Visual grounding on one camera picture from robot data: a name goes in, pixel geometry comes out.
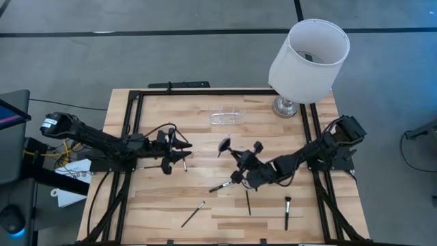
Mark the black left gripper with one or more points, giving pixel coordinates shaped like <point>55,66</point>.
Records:
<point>165,147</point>

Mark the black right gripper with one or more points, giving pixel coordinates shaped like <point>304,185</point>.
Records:
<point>257,174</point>

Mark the short black silver-ended brush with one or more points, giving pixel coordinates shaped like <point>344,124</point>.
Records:
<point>184,165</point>

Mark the slim brush with silver ferrule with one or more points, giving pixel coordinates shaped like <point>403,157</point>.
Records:
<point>222,186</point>

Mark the thin black makeup brush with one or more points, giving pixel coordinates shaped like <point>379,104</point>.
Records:
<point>248,203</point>

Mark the thin black white-tipped brush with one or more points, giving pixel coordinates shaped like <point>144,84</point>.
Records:
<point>193,214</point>

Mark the black-headed silver ferrule brush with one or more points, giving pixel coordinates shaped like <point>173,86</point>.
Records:
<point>287,213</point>

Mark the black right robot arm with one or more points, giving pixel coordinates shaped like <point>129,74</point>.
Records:
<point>307,152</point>

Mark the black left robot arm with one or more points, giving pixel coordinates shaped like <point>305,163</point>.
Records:
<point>88,135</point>

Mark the thin black stick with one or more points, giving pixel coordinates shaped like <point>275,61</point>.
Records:
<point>152,167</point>

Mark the clear plastic organizer container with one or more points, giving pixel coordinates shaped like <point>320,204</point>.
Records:
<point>222,116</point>

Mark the white shade table lamp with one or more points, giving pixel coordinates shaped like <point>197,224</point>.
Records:
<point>300,75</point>

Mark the white printed paper sheet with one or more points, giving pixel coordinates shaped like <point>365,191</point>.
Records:
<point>76,167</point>

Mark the black equipment stand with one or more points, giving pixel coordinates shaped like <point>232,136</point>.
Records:
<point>61,181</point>

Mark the white paper tag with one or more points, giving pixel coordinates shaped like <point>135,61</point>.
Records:
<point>66,200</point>

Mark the grey side desk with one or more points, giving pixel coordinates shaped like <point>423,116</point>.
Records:
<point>13,153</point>

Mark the dark computer monitor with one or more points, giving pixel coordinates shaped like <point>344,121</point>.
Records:
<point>10,116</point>

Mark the black computer mouse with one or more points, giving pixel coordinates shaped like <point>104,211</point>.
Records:
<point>12,218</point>

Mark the black aluminium table frame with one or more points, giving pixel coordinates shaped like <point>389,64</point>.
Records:
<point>205,92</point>

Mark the black camera bar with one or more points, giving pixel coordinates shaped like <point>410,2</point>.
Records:
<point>184,84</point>

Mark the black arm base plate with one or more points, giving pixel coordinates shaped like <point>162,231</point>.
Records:
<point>341,164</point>
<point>112,165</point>

